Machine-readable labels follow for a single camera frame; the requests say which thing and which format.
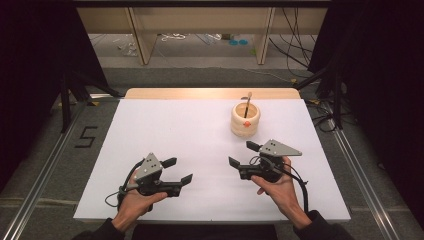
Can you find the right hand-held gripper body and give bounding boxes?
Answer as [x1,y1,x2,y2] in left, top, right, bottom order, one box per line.
[238,138,303,184]

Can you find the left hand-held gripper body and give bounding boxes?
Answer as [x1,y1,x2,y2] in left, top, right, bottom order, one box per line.
[134,152,183,198]

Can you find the cream ribbed holder cup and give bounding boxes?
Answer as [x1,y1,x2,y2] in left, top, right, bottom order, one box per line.
[230,101,262,138]

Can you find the wooden spoon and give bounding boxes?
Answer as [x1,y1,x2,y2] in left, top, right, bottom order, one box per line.
[240,91,253,119]

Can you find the person's left hand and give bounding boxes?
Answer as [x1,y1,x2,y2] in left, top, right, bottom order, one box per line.
[111,172,169,233]

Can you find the person's right hand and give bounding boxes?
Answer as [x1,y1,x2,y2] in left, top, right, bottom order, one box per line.
[250,156,313,231]

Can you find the wooden table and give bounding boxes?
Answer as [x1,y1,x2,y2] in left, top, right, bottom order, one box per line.
[124,87,302,100]

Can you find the black metal stand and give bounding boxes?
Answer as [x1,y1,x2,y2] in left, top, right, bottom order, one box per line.
[293,63,345,131]
[59,68,125,134]

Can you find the clear plastic bag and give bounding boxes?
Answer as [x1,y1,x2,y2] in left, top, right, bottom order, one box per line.
[115,40,138,57]

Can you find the dark curtain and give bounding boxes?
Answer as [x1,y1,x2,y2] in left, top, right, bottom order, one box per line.
[0,0,112,189]
[308,0,424,231]

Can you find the beige wooden shelf unit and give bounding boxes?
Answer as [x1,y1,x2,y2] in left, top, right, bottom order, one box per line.
[76,6,329,66]

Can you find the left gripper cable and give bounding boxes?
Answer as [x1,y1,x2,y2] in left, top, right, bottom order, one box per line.
[104,159,146,209]

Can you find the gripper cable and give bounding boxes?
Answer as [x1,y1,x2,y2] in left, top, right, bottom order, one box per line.
[104,159,146,209]
[282,164,310,214]

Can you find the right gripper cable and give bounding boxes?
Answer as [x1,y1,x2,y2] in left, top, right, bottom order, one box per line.
[282,164,310,214]

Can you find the black floor cables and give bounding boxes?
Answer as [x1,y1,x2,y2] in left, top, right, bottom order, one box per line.
[307,99,338,133]

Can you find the aluminium floor rail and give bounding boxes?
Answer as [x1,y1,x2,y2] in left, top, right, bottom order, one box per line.
[328,126,402,240]
[0,99,88,240]

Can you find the black hanging cables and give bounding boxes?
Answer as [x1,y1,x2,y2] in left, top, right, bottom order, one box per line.
[268,7,322,72]

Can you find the white cord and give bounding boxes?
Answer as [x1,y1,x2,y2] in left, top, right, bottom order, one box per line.
[161,32,188,43]

